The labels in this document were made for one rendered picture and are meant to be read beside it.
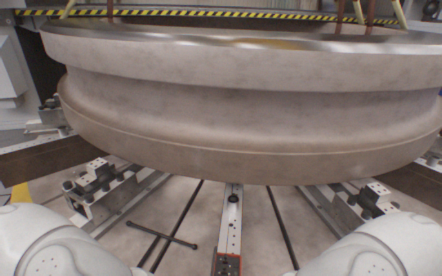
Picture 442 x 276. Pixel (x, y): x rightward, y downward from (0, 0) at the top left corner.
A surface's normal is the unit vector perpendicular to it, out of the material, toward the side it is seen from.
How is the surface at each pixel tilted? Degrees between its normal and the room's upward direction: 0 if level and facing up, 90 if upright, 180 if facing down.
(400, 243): 12
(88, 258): 58
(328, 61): 90
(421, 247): 24
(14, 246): 29
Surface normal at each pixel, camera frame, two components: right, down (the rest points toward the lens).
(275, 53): -0.06, 0.49
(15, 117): 0.25, 0.49
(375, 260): 0.03, -0.55
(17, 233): -0.03, -0.78
